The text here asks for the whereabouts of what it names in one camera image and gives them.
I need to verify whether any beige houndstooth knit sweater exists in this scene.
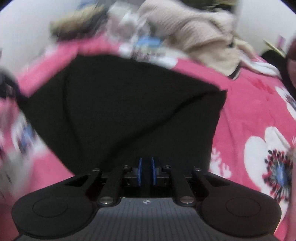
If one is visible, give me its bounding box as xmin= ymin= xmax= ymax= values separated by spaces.
xmin=136 ymin=0 xmax=241 ymax=58

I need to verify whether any white garment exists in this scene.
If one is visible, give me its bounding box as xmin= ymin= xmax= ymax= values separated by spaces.
xmin=107 ymin=2 xmax=151 ymax=47

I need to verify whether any light blue cloth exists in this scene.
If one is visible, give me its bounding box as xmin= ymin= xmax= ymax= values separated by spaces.
xmin=135 ymin=36 xmax=162 ymax=50

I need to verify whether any cream cloth with black trim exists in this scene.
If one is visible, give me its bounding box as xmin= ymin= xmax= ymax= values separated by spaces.
xmin=185 ymin=35 xmax=257 ymax=80

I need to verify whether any black printed sweatshirt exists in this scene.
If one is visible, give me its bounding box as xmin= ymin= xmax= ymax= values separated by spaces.
xmin=17 ymin=54 xmax=228 ymax=186

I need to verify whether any beige folded garment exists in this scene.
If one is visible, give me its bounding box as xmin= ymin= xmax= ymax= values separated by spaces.
xmin=50 ymin=7 xmax=107 ymax=40

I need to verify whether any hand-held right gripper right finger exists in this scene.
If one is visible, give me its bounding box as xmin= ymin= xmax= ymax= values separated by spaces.
xmin=151 ymin=158 xmax=229 ymax=206

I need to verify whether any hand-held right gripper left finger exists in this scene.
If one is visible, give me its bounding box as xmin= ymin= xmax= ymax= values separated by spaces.
xmin=65 ymin=158 xmax=142 ymax=206

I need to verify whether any white towel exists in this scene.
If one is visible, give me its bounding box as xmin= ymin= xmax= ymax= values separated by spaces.
xmin=240 ymin=58 xmax=281 ymax=77

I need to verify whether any pink floral blanket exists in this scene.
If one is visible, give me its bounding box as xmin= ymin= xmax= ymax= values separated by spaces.
xmin=0 ymin=35 xmax=296 ymax=241

